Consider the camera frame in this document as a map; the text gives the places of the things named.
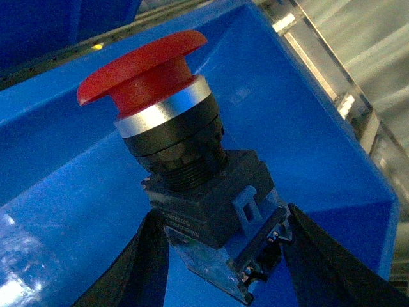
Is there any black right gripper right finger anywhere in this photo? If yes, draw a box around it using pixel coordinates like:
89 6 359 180
283 204 408 306

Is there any empty blue middle bin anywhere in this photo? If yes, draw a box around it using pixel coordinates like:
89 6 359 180
1 0 141 75

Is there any metal roller rack frame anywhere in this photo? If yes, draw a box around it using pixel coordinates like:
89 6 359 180
1 1 408 281

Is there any red mushroom push button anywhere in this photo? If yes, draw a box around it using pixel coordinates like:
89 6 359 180
77 30 289 305

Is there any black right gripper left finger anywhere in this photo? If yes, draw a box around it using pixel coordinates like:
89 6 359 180
73 210 169 306

